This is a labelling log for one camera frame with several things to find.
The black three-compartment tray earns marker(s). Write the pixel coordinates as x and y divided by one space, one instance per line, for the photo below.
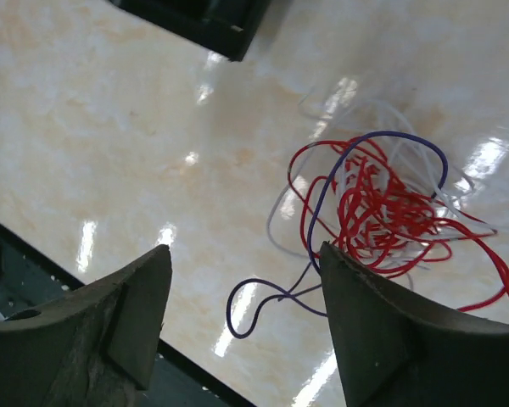
226 27

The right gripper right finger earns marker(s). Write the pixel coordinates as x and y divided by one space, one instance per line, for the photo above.
395 347

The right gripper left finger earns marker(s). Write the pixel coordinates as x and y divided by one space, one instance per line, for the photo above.
95 346

